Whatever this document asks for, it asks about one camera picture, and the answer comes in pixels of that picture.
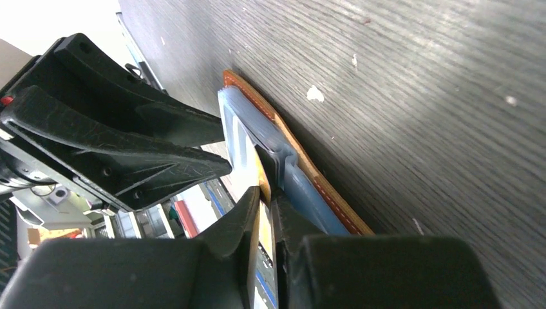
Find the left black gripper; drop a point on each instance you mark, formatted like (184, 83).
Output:
(43, 142)

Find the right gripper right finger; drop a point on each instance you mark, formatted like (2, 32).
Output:
(317, 270)

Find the brown leather card holder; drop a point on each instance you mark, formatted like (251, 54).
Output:
(248, 119)

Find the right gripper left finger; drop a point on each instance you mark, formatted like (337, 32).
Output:
(215, 269)

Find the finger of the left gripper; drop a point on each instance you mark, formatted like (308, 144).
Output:
(79, 74)

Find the orange credit card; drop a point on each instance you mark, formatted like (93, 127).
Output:
(265, 273)

